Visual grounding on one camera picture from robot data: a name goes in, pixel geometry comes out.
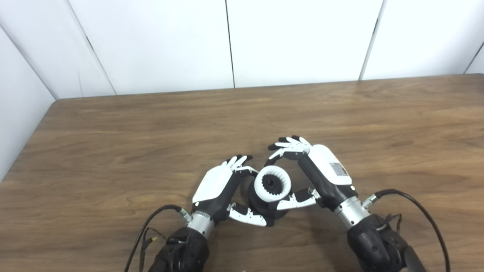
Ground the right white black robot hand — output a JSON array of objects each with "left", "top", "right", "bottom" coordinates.
[{"left": 268, "top": 135, "right": 359, "bottom": 212}]

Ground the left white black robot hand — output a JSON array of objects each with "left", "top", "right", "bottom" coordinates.
[{"left": 192, "top": 155, "right": 275, "bottom": 227}]

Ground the white toothed ring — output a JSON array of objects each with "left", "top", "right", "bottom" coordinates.
[{"left": 254, "top": 166, "right": 292, "bottom": 204}]

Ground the round black stepped part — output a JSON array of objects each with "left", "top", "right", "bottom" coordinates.
[{"left": 248, "top": 157, "right": 290, "bottom": 227}]

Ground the thick black wrist cable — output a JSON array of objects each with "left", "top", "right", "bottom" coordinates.
[
  {"left": 362, "top": 189, "right": 451, "bottom": 272},
  {"left": 124, "top": 205, "right": 193, "bottom": 272}
]

